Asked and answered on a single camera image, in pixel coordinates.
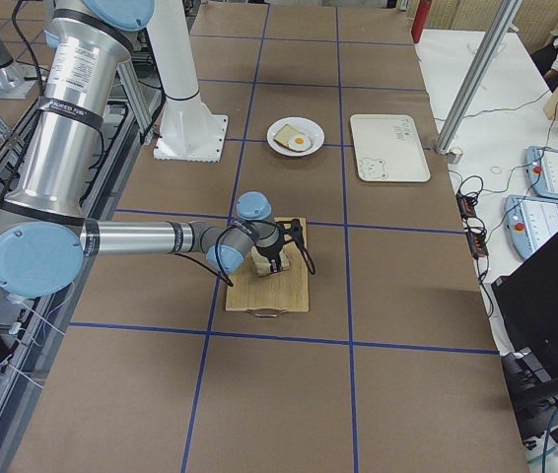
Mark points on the orange black adapter box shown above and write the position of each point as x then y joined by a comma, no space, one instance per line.
466,205

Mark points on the black laptop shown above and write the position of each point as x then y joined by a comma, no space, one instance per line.
528,301

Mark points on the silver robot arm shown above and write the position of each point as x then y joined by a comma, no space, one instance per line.
44,234

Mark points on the wooden cutting board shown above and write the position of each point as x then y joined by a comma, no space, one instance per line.
271,295

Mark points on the near teach pendant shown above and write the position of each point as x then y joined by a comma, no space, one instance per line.
531,222

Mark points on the red fire extinguisher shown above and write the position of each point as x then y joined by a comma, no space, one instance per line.
420,19

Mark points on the aluminium frame post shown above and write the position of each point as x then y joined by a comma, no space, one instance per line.
476,72

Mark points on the black monitor stand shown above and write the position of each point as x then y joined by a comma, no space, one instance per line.
534,396

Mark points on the white round plate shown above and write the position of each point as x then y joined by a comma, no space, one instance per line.
309,127

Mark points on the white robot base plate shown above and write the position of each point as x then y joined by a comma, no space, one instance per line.
183,140

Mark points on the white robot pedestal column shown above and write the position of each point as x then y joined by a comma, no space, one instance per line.
168,33

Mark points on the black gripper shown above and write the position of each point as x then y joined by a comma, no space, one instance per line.
274,256

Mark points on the cream bear-print tray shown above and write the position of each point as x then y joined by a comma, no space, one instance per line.
388,149

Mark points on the bread slice under egg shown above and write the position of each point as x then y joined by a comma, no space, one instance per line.
284,133

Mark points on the white bread slice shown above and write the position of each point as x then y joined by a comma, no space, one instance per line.
261,262

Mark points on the fried egg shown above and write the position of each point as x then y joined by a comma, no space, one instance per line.
299,143

